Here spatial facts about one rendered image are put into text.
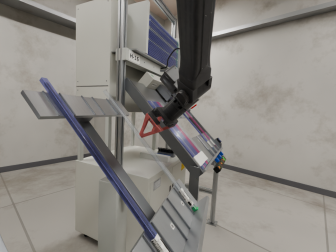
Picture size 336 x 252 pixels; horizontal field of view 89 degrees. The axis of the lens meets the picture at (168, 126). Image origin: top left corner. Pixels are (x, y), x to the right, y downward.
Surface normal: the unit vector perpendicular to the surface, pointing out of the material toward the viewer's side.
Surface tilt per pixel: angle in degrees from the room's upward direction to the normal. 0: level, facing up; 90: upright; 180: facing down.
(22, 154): 90
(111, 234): 90
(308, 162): 90
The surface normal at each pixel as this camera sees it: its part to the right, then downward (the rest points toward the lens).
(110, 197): -0.29, 0.07
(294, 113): -0.65, 0.04
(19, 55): 0.76, 0.11
